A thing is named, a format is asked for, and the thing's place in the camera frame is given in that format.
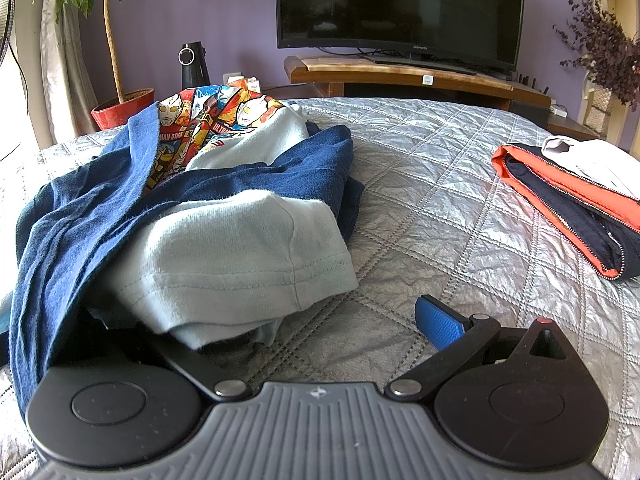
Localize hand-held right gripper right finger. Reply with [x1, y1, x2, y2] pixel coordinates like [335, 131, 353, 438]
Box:
[385, 295, 577, 404]

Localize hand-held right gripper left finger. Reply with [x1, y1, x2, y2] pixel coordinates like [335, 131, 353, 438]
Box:
[140, 336, 251, 403]

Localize light blue navy printed T-shirt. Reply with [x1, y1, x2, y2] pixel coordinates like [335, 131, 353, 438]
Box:
[0, 86, 366, 413]

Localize grey quilted bedspread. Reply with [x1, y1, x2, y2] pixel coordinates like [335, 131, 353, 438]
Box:
[0, 97, 640, 480]

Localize folded orange navy jacket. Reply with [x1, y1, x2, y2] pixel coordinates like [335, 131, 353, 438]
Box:
[491, 143, 640, 281]

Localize folded white garment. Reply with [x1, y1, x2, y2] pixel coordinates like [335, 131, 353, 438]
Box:
[541, 135, 640, 197]

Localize woven plant basket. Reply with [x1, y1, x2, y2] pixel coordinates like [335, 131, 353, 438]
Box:
[586, 85, 617, 132]

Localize orange tissue pack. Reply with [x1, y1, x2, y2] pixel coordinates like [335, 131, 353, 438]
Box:
[225, 76, 264, 94]

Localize black speaker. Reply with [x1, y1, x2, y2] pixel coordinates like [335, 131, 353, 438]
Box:
[179, 41, 211, 91]

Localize beige curtain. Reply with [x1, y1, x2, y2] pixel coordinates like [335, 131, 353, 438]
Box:
[15, 0, 101, 147]

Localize black flat screen television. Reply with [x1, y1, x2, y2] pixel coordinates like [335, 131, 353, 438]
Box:
[275, 0, 527, 76]

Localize dried purple plant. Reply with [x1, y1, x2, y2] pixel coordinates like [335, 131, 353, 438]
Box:
[552, 0, 640, 111]

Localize green potted tree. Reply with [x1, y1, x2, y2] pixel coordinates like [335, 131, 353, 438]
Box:
[34, 0, 161, 106]

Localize black standing fan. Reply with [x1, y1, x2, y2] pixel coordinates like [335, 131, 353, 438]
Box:
[0, 0, 16, 68]

